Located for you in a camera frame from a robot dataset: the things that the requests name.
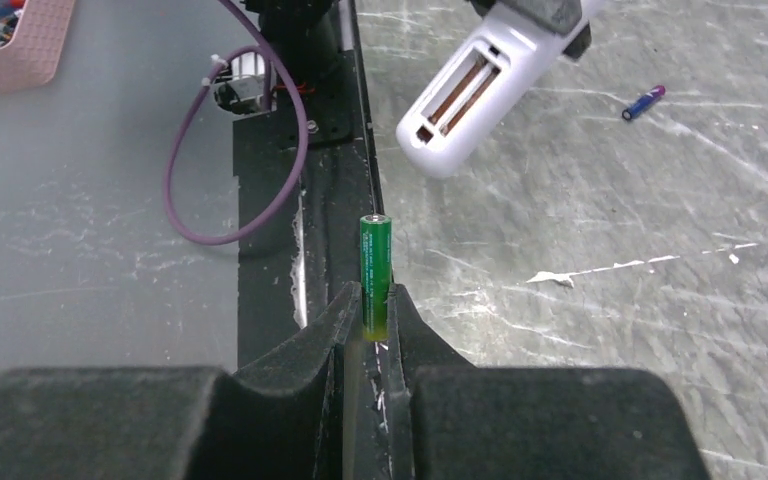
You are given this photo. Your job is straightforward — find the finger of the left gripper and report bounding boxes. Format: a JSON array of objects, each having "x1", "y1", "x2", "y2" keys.
[{"x1": 470, "y1": 0, "x2": 592, "y2": 60}]

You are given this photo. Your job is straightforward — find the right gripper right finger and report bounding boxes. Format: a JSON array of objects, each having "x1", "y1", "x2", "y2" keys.
[{"x1": 385, "y1": 284, "x2": 709, "y2": 479}]

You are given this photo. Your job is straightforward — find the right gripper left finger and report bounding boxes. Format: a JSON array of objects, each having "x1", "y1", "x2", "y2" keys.
[{"x1": 0, "y1": 282, "x2": 361, "y2": 479}]

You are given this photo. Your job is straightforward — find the white remote control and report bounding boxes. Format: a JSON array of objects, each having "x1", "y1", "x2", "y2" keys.
[{"x1": 396, "y1": 0, "x2": 606, "y2": 178}]

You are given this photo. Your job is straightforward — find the green AAA battery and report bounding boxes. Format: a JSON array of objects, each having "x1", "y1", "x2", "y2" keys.
[{"x1": 360, "y1": 214, "x2": 392, "y2": 342}]

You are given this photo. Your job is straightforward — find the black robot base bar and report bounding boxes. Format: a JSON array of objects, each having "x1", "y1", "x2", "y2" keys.
[{"x1": 237, "y1": 1, "x2": 383, "y2": 365}]

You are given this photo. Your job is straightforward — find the blue AAA battery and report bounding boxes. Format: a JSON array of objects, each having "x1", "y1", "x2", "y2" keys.
[{"x1": 621, "y1": 85, "x2": 666, "y2": 122}]

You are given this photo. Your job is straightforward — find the pink perforated tray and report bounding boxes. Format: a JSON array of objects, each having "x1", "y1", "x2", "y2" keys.
[{"x1": 0, "y1": 0, "x2": 75, "y2": 95}]

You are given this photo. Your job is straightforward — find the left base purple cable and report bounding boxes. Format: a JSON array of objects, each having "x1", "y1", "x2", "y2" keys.
[{"x1": 163, "y1": 0, "x2": 310, "y2": 248}]

